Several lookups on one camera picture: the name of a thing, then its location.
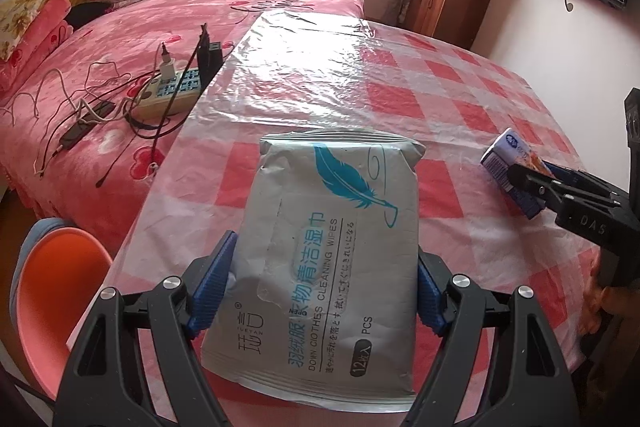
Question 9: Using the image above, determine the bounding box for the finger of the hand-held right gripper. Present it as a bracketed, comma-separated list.
[542, 161, 621, 198]
[507, 164, 568, 214]

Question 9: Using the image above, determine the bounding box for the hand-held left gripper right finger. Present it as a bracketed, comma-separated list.
[405, 247, 583, 427]

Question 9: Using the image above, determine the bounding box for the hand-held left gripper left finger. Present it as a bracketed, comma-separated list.
[57, 229, 238, 427]

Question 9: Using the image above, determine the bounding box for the small blue white box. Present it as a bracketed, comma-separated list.
[480, 128, 551, 220]

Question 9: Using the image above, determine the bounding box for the silver wet wipes pack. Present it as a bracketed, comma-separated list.
[200, 132, 427, 399]

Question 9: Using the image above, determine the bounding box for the pink plastic bin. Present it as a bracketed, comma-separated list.
[15, 227, 114, 404]

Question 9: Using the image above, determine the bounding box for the person's right hand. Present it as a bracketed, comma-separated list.
[587, 257, 626, 329]

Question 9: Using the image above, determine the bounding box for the pink checkered tablecloth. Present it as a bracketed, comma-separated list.
[107, 11, 601, 427]

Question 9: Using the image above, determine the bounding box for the beige power strip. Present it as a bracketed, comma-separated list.
[135, 69, 207, 121]

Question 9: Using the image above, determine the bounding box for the blue plastic stool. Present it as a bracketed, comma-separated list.
[10, 217, 69, 308]

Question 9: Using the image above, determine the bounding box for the flat black power adapter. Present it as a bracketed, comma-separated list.
[60, 102, 117, 151]

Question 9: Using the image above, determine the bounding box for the brown wooden cabinet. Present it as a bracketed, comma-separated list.
[405, 0, 499, 51]

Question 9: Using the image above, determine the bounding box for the white charger plug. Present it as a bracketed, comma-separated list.
[159, 43, 177, 78]

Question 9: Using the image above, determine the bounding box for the black plug adapter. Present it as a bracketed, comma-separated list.
[196, 24, 225, 81]

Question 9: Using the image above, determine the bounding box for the pink bed cover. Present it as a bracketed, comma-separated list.
[0, 0, 368, 229]

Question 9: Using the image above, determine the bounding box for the dark cloth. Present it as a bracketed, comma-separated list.
[65, 2, 119, 31]

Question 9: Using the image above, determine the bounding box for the folded pink blanket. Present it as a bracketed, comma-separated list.
[0, 0, 74, 94]

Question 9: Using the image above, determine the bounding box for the yellow floral pillow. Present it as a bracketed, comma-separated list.
[0, 0, 49, 61]

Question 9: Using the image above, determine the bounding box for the black cable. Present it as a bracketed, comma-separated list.
[37, 56, 210, 180]

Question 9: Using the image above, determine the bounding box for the white cable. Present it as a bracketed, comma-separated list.
[0, 67, 132, 178]

